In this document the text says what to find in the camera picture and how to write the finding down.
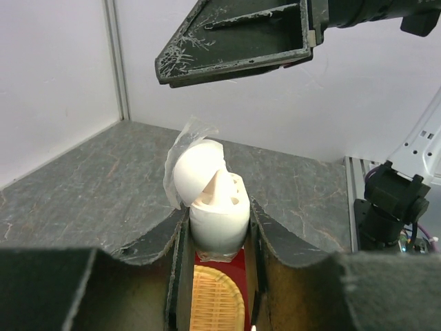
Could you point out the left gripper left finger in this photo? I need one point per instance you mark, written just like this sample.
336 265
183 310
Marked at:
143 285

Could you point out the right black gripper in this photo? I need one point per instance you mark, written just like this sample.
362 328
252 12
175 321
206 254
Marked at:
225 40

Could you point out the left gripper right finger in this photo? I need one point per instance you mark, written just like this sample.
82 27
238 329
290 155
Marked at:
293 285

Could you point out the white earbud charging case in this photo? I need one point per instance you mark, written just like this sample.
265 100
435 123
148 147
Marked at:
196 177

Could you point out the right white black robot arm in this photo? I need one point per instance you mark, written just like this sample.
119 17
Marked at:
396 190

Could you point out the red round plate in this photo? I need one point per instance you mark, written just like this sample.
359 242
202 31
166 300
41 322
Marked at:
235 270

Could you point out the woven bamboo tray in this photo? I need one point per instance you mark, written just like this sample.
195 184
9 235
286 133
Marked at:
217 303

